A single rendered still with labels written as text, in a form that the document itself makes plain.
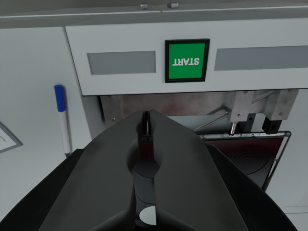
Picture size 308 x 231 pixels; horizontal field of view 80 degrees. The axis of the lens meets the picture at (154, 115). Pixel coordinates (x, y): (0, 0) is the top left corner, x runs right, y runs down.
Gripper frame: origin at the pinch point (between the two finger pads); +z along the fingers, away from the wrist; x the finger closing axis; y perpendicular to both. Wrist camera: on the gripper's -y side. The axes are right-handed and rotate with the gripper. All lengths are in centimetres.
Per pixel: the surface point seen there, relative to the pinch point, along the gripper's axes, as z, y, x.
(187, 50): 14.1, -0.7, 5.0
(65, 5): 110, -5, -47
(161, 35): 14.6, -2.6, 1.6
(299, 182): 29, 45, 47
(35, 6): 110, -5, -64
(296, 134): 29, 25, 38
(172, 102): 22.6, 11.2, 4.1
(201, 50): 14.1, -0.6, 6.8
